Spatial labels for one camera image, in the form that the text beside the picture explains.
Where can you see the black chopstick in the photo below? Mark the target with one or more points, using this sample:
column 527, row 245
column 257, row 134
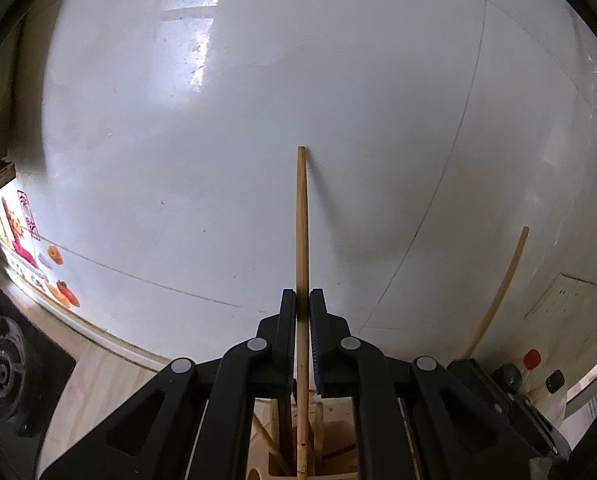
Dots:
column 287, row 435

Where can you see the large black cap bottle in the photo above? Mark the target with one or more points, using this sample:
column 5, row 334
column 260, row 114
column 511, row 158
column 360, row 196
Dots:
column 509, row 376

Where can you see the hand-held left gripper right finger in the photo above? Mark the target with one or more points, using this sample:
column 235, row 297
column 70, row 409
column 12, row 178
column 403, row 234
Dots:
column 318, row 332

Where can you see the small black cap bottle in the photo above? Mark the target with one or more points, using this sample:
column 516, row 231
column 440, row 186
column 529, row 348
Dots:
column 555, row 381

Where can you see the wooden chopstick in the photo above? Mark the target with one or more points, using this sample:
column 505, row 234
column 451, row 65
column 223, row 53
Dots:
column 302, row 240
column 268, row 442
column 500, row 295

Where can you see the beige cylindrical utensil holder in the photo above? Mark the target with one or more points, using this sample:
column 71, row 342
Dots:
column 336, row 440

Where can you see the colourful wall sticker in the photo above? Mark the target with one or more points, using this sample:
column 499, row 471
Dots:
column 28, row 250

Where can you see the red cap bottle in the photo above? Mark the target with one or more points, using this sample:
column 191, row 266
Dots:
column 531, row 360

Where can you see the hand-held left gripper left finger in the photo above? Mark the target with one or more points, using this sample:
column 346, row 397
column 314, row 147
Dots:
column 291, row 325

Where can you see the black gas stove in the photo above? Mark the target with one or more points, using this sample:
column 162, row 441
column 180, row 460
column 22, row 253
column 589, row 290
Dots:
column 8, row 370

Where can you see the white wall socket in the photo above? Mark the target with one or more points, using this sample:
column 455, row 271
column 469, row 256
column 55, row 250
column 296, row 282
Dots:
column 560, row 295

